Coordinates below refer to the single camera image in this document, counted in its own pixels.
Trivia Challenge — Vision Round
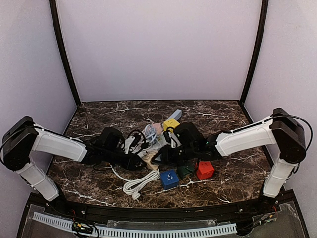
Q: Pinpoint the white power cable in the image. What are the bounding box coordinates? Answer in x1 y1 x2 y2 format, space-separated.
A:
111 167 161 201

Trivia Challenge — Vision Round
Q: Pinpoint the left black frame post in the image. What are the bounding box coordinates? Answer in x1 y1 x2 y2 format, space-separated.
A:
49 0 81 107

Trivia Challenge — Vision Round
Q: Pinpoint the small circuit board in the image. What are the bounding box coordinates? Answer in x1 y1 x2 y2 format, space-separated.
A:
71 222 94 235

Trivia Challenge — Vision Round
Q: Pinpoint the beige cube socket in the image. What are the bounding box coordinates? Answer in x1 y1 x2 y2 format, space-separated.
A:
142 152 159 170

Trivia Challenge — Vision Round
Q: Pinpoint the blue cube socket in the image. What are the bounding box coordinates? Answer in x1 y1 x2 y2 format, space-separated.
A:
160 170 179 190

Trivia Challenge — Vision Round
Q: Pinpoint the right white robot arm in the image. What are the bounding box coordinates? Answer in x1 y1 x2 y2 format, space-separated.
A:
152 108 314 198

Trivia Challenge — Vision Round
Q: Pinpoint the red cube socket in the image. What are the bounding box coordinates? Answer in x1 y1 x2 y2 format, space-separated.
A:
196 161 214 180

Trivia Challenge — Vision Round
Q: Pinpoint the pink plug adapter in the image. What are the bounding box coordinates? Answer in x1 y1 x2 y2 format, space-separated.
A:
152 123 163 135

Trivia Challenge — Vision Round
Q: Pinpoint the grey blue power strip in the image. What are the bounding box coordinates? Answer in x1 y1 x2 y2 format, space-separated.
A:
167 109 182 120

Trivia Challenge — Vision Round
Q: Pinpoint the white slotted cable duct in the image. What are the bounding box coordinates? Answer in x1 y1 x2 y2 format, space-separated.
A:
32 212 238 238

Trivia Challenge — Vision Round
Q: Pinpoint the dark green cube socket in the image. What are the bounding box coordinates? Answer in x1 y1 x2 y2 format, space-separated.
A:
176 166 195 180

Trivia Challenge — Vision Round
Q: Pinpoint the right black frame post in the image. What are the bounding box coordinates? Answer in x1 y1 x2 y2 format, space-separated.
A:
239 0 269 105

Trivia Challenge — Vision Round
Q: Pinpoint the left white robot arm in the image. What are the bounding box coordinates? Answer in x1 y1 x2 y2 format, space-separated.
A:
0 116 146 202

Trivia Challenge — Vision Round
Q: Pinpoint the light blue plug cable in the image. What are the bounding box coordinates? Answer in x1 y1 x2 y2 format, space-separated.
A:
143 123 161 149

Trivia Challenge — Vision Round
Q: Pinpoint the yellow cube socket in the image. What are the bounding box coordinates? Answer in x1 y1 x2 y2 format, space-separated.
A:
163 118 180 131

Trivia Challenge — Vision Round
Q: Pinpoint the black frame post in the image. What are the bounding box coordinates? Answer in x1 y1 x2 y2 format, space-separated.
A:
239 0 269 105
49 0 81 107

